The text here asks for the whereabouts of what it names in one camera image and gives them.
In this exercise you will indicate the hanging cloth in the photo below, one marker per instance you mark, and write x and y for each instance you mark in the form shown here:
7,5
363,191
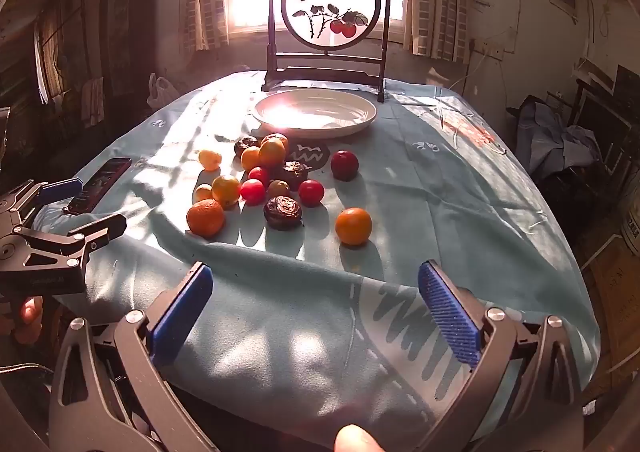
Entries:
92,100

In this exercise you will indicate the white plastic bag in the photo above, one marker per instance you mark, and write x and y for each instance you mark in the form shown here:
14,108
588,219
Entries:
161,90

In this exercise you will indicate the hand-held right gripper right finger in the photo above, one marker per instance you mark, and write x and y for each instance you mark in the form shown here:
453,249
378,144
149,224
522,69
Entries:
450,317

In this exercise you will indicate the dark brown water chestnut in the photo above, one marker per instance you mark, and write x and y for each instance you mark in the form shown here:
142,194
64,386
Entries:
283,212
245,146
295,172

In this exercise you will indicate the small green-brown fruit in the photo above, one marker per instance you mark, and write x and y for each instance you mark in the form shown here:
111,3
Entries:
279,188

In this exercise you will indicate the light blue printed tablecloth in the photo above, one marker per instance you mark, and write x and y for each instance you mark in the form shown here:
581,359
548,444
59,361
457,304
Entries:
450,212

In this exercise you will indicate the large orange mandarin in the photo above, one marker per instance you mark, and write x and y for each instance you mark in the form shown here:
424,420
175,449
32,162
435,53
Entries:
205,218

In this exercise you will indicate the red tomato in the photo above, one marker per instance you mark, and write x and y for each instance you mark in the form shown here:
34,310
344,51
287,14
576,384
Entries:
259,174
311,192
252,191

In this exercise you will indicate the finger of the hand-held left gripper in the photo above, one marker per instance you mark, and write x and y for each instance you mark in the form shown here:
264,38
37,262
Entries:
97,231
60,188

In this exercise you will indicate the person's right hand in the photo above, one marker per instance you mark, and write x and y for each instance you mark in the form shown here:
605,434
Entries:
356,439

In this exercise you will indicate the white bucket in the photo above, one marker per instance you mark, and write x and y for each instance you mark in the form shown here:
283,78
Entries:
632,227

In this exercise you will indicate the yellow-green citrus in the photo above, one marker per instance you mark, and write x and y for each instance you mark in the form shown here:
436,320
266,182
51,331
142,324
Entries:
226,190

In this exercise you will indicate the black picture frame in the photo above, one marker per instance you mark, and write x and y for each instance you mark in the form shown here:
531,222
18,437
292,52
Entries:
600,127

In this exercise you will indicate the white oval plate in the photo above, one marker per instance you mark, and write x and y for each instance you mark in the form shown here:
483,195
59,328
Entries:
320,115

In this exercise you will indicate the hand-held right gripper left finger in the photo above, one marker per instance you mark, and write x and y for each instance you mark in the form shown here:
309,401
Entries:
182,314

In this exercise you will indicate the person's left hand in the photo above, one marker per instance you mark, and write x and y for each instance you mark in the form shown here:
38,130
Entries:
27,318

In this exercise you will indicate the blue cloth pile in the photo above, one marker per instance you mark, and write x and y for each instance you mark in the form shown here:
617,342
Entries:
550,142

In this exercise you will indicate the black smartphone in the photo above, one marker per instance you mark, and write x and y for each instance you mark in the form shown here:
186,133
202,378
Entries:
100,182

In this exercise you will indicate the wall socket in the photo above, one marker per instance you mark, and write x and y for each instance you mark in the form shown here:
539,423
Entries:
487,49

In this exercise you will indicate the dark red plum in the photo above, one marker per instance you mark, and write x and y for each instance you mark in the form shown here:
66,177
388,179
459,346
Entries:
344,165

